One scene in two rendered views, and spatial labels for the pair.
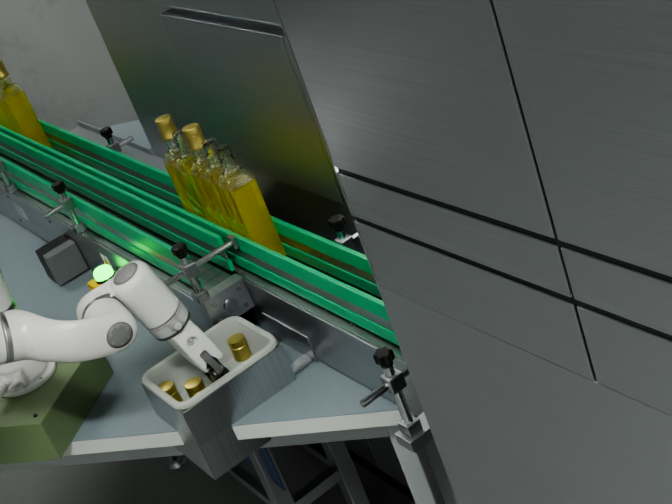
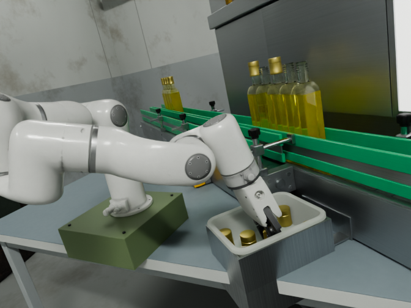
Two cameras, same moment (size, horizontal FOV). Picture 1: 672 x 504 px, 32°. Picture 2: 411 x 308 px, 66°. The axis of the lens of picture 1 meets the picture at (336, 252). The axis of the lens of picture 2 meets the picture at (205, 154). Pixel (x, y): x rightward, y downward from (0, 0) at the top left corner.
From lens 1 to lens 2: 146 cm
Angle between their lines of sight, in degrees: 15
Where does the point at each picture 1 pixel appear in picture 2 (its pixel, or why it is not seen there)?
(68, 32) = not seen: hidden behind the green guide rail
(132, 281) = (219, 124)
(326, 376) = (366, 255)
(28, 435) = (115, 246)
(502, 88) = not seen: outside the picture
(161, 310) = (239, 159)
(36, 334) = (120, 147)
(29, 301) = not seen: hidden behind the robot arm
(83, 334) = (163, 155)
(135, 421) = (195, 254)
